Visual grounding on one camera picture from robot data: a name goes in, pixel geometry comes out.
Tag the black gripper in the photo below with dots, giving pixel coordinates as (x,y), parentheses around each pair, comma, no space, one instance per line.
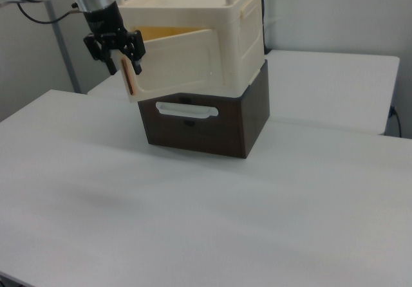
(104,21)

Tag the cream plastic cabinet box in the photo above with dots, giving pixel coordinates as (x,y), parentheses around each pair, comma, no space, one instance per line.
(248,42)

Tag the grey partition pole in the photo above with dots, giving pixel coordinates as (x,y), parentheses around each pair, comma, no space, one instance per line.
(66,61)

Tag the dark brown wooden drawer box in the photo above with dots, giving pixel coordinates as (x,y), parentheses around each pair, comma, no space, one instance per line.
(199,135)

